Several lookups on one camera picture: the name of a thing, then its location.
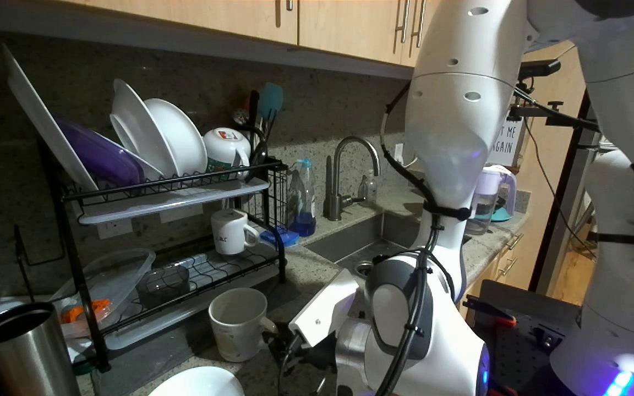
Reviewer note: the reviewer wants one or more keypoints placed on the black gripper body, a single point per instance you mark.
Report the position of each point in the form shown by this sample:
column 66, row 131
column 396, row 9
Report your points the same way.
column 317, row 374

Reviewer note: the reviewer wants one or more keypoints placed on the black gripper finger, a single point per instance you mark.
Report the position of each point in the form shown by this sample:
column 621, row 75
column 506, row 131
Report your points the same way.
column 292, row 348
column 294, row 380

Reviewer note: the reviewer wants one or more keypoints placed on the plain white mug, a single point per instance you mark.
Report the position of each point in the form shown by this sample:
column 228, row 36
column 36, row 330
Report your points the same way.
column 236, row 327

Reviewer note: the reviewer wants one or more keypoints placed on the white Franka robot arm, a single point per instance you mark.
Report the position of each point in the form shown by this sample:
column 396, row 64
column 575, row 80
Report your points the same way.
column 449, row 110

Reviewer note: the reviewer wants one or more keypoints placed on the white mug with red print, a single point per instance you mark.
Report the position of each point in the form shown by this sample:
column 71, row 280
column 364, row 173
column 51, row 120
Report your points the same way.
column 229, row 235

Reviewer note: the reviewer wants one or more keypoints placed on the blue dish soap bottle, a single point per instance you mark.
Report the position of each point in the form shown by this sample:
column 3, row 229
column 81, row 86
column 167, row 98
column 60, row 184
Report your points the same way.
column 304, row 213

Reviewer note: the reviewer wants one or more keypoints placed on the gray drying mat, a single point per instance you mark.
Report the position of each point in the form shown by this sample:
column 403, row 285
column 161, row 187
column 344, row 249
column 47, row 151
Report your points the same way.
column 132, row 367

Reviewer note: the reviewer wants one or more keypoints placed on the black tool rack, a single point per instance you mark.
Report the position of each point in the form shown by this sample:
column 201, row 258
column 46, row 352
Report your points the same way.
column 522, row 345

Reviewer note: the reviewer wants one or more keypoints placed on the blue sponge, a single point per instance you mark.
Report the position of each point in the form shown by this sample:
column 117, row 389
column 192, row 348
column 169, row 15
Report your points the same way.
column 276, row 236

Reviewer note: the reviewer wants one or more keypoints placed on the stainless steel sink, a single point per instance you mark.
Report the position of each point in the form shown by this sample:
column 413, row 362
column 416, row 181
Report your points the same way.
column 361, row 239

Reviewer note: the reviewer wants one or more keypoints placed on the dark glass bowl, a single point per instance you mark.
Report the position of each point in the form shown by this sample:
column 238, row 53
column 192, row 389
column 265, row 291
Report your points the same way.
column 164, row 286

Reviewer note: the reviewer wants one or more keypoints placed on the stainless steel faucet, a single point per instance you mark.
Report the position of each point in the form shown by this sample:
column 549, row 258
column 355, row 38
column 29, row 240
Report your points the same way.
column 335, row 184

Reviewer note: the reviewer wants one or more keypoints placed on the small clear bottle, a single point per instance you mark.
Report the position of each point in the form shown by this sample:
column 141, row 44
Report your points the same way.
column 369, row 190

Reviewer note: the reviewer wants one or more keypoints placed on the clear plastic food container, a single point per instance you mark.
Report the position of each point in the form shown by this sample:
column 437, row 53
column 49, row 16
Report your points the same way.
column 112, row 283

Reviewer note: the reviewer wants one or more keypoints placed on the black spatula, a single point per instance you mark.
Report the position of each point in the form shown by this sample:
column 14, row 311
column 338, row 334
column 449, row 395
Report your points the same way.
column 251, row 118

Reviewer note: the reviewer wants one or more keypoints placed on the white deep plate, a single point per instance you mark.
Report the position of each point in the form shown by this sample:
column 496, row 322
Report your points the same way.
column 182, row 135

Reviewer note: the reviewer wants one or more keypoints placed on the teal spatula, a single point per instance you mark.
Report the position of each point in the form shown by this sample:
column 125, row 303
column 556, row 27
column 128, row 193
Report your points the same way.
column 271, row 101

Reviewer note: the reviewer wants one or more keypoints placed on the white water filter pitcher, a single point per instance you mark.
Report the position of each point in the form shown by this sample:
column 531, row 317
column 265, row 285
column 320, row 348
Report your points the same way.
column 496, row 190

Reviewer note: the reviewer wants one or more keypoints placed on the stainless steel tumbler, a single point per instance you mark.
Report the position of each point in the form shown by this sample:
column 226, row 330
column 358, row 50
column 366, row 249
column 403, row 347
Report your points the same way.
column 28, row 359

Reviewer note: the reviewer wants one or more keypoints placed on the purple plate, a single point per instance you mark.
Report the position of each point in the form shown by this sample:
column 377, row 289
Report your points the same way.
column 101, row 157

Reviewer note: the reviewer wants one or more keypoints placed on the white dinner plate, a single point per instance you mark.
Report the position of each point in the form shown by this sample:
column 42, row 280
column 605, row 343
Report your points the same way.
column 138, row 124

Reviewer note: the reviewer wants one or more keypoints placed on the white framed text sign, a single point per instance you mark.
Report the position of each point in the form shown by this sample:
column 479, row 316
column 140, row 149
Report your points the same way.
column 507, row 145

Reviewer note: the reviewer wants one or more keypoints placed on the large white plate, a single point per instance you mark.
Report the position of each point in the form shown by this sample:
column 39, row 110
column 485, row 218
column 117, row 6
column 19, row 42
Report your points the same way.
column 46, row 124

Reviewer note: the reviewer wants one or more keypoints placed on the black camera stand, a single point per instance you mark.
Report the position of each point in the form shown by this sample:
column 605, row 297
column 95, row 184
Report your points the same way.
column 573, row 169

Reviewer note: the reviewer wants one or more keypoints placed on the wooden wall cabinets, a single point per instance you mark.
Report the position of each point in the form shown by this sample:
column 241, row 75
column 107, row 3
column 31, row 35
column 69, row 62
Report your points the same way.
column 258, row 22

